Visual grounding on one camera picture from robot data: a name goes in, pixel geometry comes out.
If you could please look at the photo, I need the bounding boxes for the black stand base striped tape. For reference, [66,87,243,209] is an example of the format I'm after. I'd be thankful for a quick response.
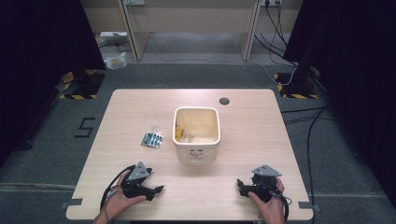
[58,69,106,101]
[273,72,320,100]

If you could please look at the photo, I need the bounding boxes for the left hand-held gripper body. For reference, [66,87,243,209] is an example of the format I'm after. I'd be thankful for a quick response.
[120,161,154,199]

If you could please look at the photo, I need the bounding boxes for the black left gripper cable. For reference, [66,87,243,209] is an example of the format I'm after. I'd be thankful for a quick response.
[99,164,136,213]

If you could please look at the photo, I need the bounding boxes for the cream plastic bin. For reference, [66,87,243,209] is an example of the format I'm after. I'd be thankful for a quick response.
[172,106,222,165]

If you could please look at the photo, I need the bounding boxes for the clear plastic wrapper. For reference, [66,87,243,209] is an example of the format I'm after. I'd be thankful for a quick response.
[182,132,216,145]

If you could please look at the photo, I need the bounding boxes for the yellow wrapper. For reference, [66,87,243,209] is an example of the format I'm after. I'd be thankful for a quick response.
[174,123,185,142]

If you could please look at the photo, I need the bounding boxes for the black curtain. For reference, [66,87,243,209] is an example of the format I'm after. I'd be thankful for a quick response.
[282,0,396,210]
[0,0,107,167]

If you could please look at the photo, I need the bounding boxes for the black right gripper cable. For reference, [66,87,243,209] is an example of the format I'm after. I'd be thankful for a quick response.
[268,186,293,222]

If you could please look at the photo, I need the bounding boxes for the clear plastic bag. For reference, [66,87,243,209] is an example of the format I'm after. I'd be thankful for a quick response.
[103,51,128,71]

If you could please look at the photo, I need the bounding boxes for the person's left hand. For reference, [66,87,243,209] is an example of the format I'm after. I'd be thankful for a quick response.
[103,171,148,222]

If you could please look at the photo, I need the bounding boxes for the person's right hand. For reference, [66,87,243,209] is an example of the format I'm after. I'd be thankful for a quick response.
[247,176,287,224]

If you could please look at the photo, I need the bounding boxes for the black floor cable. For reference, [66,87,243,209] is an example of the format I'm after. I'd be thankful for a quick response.
[279,105,332,224]

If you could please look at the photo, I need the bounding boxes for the black wall cables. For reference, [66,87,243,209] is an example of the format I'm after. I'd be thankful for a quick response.
[253,2,301,67]

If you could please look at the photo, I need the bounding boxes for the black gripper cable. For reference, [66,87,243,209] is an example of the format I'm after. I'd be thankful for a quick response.
[268,186,293,222]
[99,164,136,213]

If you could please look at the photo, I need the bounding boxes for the grey tape strip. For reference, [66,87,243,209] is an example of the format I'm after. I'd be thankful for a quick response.
[297,201,320,211]
[60,197,84,210]

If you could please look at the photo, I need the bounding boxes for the white power strip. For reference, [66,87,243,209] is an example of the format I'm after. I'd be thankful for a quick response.
[98,30,129,41]

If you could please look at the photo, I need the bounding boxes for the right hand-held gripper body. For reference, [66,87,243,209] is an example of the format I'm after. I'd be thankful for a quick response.
[247,164,283,203]

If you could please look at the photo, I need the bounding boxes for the silver blister pill pack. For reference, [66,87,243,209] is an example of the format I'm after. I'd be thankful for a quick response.
[140,132,164,149]

